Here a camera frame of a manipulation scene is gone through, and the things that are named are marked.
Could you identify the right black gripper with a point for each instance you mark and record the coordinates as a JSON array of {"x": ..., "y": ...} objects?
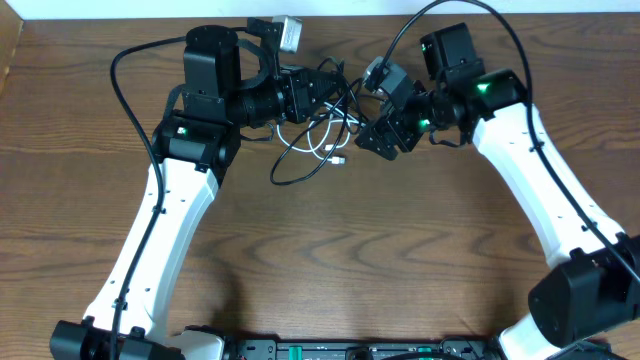
[{"x": 377, "y": 130}]

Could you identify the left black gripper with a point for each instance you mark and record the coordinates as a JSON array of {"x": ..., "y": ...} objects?
[{"x": 294, "y": 84}]

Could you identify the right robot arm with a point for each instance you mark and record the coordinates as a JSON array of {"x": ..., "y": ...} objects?
[{"x": 593, "y": 282}]

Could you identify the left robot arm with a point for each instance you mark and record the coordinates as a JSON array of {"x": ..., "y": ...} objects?
[{"x": 233, "y": 79}]

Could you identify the cardboard panel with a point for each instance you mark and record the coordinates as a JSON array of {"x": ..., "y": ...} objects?
[{"x": 11, "y": 28}]

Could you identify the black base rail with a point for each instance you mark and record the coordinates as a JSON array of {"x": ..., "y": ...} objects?
[{"x": 271, "y": 347}]

